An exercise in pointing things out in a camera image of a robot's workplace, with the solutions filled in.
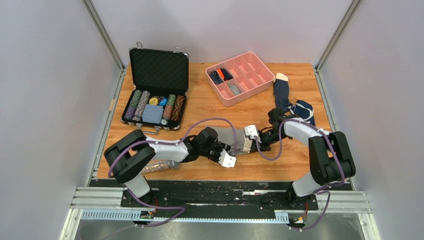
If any grey underwear white waistband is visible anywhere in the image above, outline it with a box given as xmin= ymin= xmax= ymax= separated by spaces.
xmin=209 ymin=126 xmax=257 ymax=156

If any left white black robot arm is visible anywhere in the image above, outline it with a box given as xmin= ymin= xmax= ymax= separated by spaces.
xmin=103 ymin=127 xmax=236 ymax=207

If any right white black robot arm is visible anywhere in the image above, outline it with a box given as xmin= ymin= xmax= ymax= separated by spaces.
xmin=244 ymin=108 xmax=356 ymax=209

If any navy blue underwear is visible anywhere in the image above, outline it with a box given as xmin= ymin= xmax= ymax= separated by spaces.
xmin=289 ymin=100 xmax=316 ymax=126

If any rolled grey underwear in tray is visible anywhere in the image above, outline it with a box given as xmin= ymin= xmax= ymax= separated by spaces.
xmin=228 ymin=84 xmax=241 ymax=96

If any rolled dark patterned underwear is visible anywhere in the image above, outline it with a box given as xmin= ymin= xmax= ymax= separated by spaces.
xmin=209 ymin=70 xmax=225 ymax=85

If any rolled navy underwear in tray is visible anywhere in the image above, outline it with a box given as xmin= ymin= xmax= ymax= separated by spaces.
xmin=220 ymin=68 xmax=234 ymax=81

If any rolled orange underwear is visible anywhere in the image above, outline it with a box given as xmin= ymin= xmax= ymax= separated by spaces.
xmin=216 ymin=69 xmax=226 ymax=82

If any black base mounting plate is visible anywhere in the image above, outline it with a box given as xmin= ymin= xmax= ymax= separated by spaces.
xmin=141 ymin=180 xmax=318 ymax=219

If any navy sock cream toe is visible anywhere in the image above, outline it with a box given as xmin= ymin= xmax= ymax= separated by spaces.
xmin=273 ymin=72 xmax=292 ymax=112

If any black poker chip case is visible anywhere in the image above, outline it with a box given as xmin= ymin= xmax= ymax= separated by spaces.
xmin=120 ymin=41 xmax=190 ymax=131

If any pink compartment organizer tray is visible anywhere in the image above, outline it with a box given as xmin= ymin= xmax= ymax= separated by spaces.
xmin=205 ymin=51 xmax=276 ymax=107

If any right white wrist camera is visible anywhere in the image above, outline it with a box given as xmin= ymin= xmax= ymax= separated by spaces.
xmin=244 ymin=124 xmax=259 ymax=140

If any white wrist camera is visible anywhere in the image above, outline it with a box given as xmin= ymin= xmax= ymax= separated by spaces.
xmin=218 ymin=149 xmax=237 ymax=168
xmin=244 ymin=124 xmax=259 ymax=140

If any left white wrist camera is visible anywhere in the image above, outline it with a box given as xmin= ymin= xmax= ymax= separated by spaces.
xmin=218 ymin=149 xmax=237 ymax=168

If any glitter handle microphone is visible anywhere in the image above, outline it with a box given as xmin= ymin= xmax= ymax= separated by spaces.
xmin=141 ymin=160 xmax=181 ymax=174

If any aluminium frame rail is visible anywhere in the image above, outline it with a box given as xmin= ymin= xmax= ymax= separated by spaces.
xmin=60 ymin=187 xmax=381 ymax=240

